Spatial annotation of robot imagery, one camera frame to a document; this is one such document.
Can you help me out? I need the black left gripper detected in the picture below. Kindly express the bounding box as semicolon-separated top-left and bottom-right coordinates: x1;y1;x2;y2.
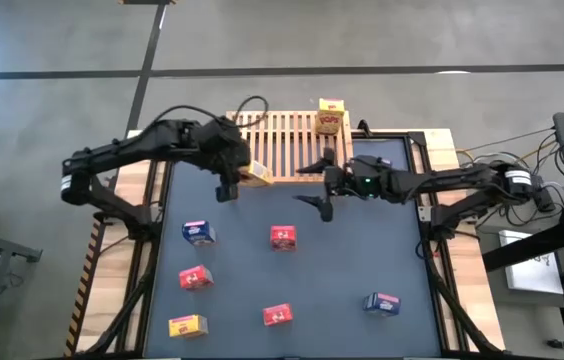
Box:
196;115;253;204

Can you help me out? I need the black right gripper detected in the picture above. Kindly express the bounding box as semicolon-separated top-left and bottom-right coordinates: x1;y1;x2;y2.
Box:
291;147;361;223

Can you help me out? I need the yellow Corn Pops cereal box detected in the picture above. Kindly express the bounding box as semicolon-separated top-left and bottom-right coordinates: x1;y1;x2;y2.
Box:
168;314;209;339
238;160;274;188
314;98;347;136

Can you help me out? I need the blue Frosted Flakes cereal box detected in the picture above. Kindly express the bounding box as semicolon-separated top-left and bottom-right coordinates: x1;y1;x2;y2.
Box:
181;220;217;247
362;292;402;318

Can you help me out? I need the red cereal box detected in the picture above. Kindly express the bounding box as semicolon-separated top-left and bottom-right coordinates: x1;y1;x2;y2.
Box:
262;302;294;327
269;224;298;253
178;264;215;292

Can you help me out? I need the wooden slatted shelf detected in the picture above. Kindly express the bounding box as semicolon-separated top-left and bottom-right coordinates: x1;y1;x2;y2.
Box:
225;110;356;185

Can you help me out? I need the blue-grey table mat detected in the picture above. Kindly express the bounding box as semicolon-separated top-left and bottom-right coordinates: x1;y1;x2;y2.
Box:
144;137;443;359

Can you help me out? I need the black power strip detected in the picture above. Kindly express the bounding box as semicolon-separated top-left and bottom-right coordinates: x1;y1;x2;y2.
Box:
531;184;558;214

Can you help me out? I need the black stand beam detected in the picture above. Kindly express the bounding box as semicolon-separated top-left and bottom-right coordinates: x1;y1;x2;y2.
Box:
481;214;564;274

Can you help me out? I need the white box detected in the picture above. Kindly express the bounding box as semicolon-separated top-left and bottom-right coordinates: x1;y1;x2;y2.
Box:
498;228;564;296

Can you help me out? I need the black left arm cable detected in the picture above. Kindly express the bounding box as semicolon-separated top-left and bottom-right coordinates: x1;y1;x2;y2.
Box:
151;94;270;130

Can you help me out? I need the black table frame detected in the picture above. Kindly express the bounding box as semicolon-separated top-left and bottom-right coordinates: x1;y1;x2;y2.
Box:
111;119;506;359

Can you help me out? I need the yellow cable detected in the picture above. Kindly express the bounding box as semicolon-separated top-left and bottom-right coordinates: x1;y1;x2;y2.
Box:
461;142;558;169

